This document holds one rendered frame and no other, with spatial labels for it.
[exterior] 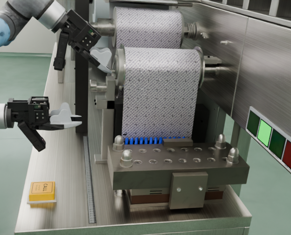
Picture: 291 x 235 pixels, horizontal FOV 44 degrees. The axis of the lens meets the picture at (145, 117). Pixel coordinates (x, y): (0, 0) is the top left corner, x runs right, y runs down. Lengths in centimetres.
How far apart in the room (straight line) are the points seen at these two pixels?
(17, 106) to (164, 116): 45
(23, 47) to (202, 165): 594
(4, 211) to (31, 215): 157
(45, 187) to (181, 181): 40
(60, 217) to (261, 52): 69
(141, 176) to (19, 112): 40
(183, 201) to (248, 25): 52
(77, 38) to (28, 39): 571
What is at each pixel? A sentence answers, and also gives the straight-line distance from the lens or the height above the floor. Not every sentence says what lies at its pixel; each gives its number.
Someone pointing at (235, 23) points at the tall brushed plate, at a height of 141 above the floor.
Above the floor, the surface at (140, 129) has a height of 106.
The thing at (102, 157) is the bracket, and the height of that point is 92.
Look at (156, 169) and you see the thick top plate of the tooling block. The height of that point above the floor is 103.
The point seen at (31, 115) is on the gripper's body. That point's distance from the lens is 108.
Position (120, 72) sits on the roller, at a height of 125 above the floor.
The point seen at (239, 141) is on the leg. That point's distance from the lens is 145.
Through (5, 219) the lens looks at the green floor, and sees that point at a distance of 254.
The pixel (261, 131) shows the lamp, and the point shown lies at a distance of 94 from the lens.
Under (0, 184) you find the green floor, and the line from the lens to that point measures 290.
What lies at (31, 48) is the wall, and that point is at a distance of 677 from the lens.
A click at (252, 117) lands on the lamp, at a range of 98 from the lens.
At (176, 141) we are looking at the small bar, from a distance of 113.
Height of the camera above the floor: 153
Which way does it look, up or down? 22 degrees down
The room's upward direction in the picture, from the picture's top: 4 degrees clockwise
